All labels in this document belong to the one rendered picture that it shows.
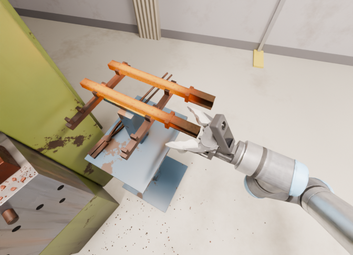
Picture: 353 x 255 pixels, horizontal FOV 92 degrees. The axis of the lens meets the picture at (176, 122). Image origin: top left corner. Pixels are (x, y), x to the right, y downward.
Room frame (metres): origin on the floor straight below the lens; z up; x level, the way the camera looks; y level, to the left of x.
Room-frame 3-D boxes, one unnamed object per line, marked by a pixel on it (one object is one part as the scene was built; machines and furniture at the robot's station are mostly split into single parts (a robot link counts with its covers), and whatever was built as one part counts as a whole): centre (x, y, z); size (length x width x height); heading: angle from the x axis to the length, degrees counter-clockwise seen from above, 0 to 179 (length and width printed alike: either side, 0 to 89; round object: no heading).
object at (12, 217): (0.02, 0.50, 0.87); 0.04 x 0.03 x 0.03; 52
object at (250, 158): (0.17, -0.20, 1.00); 0.10 x 0.05 x 0.09; 153
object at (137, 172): (0.35, 0.17, 0.75); 0.40 x 0.30 x 0.02; 152
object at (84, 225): (0.16, 0.77, 0.23); 0.56 x 0.38 x 0.47; 52
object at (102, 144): (0.51, 0.20, 0.76); 0.60 x 0.04 x 0.01; 147
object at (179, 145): (0.19, -0.02, 1.00); 0.09 x 0.03 x 0.06; 99
